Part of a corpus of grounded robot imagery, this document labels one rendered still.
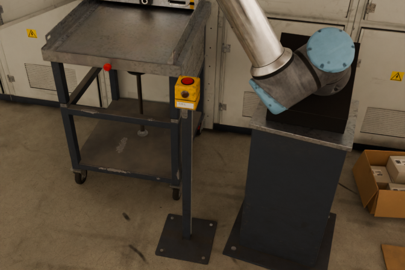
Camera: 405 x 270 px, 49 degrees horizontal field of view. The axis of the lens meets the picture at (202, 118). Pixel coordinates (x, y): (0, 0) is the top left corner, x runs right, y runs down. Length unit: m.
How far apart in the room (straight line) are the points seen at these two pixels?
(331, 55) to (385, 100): 1.26
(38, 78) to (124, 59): 1.26
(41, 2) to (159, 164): 1.01
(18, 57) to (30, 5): 0.72
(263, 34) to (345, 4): 1.05
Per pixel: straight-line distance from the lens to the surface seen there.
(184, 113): 1.71
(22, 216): 2.50
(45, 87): 3.11
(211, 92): 2.71
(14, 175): 2.73
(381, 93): 2.66
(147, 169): 2.35
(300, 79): 1.45
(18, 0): 2.36
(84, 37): 2.12
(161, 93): 2.80
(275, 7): 2.40
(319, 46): 1.47
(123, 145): 2.51
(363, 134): 2.81
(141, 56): 1.93
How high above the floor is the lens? 1.78
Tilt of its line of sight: 37 degrees down
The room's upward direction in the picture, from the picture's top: 2 degrees clockwise
